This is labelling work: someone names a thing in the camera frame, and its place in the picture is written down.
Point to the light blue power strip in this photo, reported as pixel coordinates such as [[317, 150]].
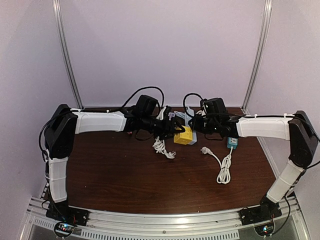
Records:
[[187, 118]]

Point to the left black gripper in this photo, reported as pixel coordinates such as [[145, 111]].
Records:
[[166, 130]]

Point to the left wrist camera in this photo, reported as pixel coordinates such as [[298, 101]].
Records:
[[145, 105]]

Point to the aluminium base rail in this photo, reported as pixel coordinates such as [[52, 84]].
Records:
[[105, 225]]

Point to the left aluminium frame post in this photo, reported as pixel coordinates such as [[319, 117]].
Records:
[[65, 53]]

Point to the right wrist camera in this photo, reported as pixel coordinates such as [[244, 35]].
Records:
[[212, 107]]

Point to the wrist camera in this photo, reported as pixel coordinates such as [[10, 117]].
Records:
[[145, 105], [212, 107]]

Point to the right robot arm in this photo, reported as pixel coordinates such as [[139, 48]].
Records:
[[294, 128]]

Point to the purple power strip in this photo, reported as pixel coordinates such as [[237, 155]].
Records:
[[168, 115]]

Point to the yellow cube adapter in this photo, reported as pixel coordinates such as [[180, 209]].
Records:
[[184, 138]]

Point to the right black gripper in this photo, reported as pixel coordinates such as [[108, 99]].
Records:
[[197, 125]]

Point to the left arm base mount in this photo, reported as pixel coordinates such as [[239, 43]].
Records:
[[61, 211]]

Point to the right aluminium frame post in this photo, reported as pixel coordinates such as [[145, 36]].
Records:
[[264, 30]]

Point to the aluminium frame post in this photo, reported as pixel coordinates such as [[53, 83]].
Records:
[[65, 53], [264, 30]]

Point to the teal blue socket box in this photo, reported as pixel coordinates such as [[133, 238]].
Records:
[[232, 143]]

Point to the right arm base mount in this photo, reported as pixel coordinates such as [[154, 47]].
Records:
[[265, 211]]

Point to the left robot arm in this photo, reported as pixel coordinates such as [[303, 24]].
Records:
[[59, 134]]

